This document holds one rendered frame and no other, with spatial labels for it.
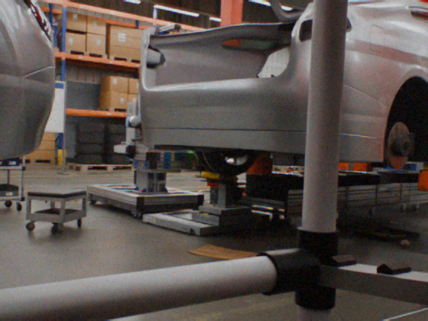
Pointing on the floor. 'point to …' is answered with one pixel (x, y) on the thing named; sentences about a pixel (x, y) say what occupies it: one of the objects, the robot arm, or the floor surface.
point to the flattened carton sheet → (222, 252)
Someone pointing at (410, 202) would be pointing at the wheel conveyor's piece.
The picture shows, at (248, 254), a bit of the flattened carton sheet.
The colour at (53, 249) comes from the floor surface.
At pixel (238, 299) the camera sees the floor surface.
